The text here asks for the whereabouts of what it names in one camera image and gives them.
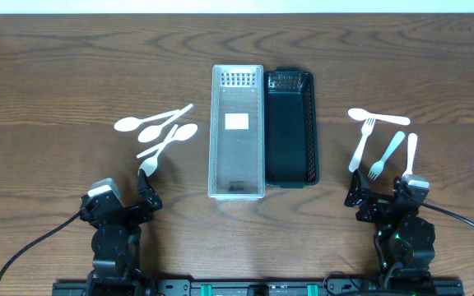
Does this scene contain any white fork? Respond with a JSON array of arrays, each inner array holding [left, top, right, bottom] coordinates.
[[368, 131, 405, 180], [402, 133, 418, 176], [348, 118, 376, 173]]

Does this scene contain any white spoon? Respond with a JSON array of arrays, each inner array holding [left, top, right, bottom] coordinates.
[[347, 108, 411, 126], [114, 109, 178, 132], [137, 104, 193, 143]]

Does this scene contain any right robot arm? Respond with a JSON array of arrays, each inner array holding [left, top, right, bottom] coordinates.
[[344, 169, 435, 289]]

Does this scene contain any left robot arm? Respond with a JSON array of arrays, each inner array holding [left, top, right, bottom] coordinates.
[[80, 169, 163, 296]]

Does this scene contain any white spoon bowl down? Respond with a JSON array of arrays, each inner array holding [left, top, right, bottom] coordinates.
[[139, 124, 178, 177]]

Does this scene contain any white spoon bowl right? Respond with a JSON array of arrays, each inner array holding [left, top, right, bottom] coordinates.
[[136, 123, 199, 160]]

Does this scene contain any black perforated plastic basket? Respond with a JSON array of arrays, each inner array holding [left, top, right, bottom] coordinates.
[[264, 67, 320, 188]]

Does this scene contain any clear perforated plastic basket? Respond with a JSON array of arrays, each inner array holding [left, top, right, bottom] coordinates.
[[207, 64, 266, 201]]

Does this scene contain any white label sticker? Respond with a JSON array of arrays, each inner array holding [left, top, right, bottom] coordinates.
[[225, 113, 249, 130]]

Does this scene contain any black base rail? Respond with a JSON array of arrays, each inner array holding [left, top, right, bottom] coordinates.
[[52, 278, 465, 296]]

